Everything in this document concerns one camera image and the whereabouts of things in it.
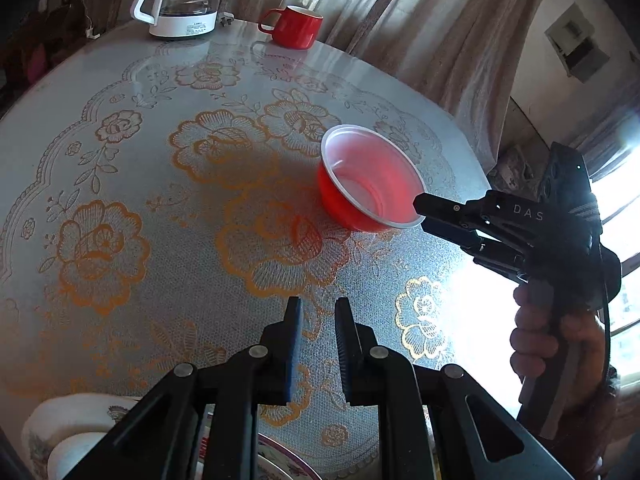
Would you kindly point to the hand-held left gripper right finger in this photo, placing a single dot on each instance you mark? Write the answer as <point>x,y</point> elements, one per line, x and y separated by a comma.
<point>342,355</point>

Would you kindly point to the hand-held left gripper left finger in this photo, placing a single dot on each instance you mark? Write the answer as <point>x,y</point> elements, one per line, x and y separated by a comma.
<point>293,360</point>

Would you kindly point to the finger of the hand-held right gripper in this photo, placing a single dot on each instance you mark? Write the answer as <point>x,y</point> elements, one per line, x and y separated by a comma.
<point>445,207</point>
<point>490,252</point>

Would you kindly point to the red plastic bowl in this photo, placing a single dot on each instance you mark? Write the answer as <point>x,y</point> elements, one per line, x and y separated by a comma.
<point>350,205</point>

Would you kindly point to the person's right forearm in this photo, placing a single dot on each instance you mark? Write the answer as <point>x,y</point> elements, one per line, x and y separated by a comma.
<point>590,440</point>

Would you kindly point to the person's right hand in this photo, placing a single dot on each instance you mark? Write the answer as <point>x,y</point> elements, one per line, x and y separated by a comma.
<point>532,350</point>

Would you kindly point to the bright window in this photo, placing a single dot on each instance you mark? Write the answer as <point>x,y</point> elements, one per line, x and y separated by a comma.
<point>625,200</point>

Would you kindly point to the pink rimmed plate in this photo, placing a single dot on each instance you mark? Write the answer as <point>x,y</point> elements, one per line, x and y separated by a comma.
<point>285,462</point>

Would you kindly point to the beige curtain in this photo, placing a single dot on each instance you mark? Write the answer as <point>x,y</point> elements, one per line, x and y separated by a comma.
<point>400,35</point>

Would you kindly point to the lace floral tablecloth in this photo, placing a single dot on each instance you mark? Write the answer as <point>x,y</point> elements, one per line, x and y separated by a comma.
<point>150,210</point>

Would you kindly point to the red mug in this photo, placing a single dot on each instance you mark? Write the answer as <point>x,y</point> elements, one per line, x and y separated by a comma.
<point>295,27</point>

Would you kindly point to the white floral dish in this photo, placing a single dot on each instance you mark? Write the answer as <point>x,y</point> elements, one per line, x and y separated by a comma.
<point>65,412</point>

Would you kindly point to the white power plug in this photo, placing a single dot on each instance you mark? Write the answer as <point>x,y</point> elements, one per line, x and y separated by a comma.
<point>226,18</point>

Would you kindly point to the white glass kettle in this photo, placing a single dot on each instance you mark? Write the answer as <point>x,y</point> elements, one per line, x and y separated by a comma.
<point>185,27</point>

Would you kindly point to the white power adapter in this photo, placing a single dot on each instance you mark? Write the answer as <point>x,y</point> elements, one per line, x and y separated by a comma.
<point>93,35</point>

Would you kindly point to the grey wall box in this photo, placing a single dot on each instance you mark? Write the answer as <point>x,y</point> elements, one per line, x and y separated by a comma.
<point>575,45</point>

